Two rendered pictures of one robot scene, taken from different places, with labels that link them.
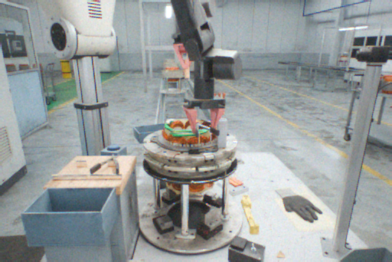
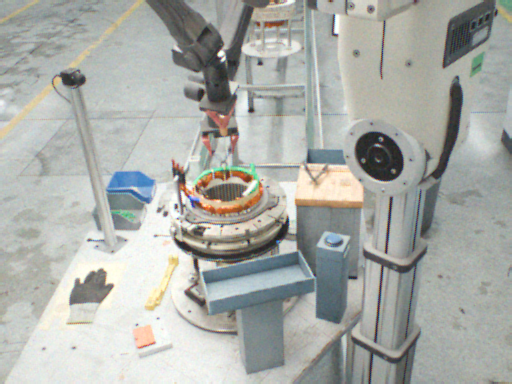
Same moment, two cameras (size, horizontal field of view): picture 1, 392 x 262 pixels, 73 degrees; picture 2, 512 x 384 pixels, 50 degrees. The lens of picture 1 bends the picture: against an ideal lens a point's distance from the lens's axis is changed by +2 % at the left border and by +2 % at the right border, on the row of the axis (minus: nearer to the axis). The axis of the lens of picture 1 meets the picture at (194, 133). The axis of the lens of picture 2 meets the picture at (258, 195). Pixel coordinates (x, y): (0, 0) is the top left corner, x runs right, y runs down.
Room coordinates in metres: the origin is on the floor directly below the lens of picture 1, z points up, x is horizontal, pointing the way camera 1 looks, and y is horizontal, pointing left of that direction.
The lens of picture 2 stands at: (2.07, 0.34, 1.90)
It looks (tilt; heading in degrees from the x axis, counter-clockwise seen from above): 32 degrees down; 191
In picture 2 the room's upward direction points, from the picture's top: 3 degrees counter-clockwise
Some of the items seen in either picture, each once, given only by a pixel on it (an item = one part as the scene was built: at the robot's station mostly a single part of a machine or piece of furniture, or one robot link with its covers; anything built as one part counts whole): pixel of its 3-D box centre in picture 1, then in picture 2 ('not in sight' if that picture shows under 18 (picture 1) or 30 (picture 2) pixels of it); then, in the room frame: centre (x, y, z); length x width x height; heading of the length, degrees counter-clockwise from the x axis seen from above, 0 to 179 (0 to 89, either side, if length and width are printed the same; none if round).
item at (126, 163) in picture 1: (96, 173); (329, 185); (0.68, 0.28, 1.05); 0.20 x 0.19 x 0.02; 1
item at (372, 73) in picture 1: (353, 168); (94, 172); (0.69, -0.45, 1.07); 0.03 x 0.03 x 0.57; 71
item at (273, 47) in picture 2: not in sight; (270, 25); (-1.43, -0.21, 0.94); 0.39 x 0.39 x 0.30
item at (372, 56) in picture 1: (370, 55); (75, 78); (0.69, -0.44, 1.37); 0.06 x 0.04 x 0.04; 71
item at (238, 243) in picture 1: (246, 251); not in sight; (0.65, -0.16, 0.81); 0.10 x 0.06 x 0.06; 63
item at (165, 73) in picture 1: (172, 81); not in sight; (3.84, 0.31, 0.94); 0.39 x 0.39 x 0.30
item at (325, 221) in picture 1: (301, 205); (86, 293); (0.93, -0.43, 0.78); 0.31 x 0.19 x 0.01; 6
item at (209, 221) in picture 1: (211, 217); not in sight; (0.76, -0.06, 0.85); 0.06 x 0.04 x 0.05; 132
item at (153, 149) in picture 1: (190, 140); (228, 201); (0.85, 0.01, 1.09); 0.32 x 0.32 x 0.01
